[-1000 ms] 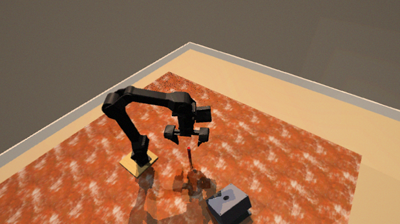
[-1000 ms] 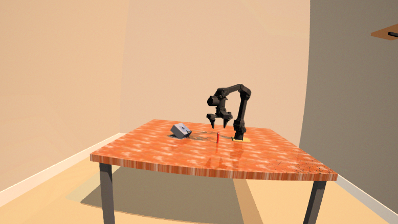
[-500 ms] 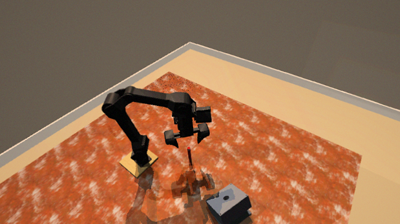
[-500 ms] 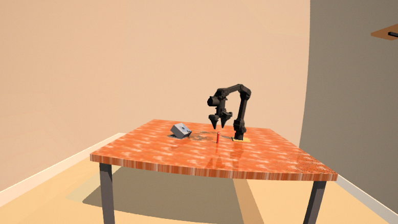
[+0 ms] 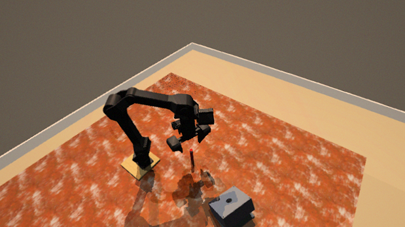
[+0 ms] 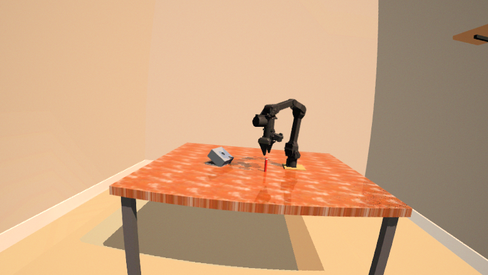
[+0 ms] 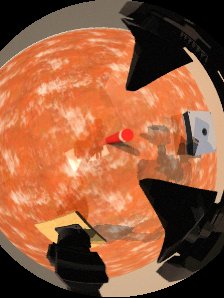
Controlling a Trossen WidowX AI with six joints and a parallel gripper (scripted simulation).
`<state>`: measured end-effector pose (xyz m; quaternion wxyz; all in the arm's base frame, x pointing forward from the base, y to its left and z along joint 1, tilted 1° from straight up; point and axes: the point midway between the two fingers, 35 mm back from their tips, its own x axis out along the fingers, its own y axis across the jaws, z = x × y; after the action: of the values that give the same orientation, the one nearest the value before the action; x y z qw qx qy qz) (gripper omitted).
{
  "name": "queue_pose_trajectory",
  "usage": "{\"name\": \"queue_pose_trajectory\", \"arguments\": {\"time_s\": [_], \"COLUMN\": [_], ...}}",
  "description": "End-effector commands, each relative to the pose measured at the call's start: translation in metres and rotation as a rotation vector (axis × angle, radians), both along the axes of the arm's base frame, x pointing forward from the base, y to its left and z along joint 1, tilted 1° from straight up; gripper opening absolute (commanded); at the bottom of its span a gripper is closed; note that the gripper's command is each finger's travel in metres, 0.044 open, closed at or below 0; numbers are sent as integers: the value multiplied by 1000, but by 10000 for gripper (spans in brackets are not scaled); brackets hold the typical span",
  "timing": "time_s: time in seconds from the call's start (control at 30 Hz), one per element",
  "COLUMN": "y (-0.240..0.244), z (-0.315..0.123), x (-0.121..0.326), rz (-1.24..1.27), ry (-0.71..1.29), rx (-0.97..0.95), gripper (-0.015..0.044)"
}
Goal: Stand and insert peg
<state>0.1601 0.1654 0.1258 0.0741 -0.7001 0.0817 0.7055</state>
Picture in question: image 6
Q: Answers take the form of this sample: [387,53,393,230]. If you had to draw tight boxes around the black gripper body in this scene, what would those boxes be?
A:
[258,127,275,144]

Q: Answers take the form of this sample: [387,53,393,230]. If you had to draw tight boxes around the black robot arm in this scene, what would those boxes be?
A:
[252,99,307,168]

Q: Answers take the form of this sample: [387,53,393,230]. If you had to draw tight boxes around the grey square panel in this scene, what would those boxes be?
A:
[206,147,234,167]

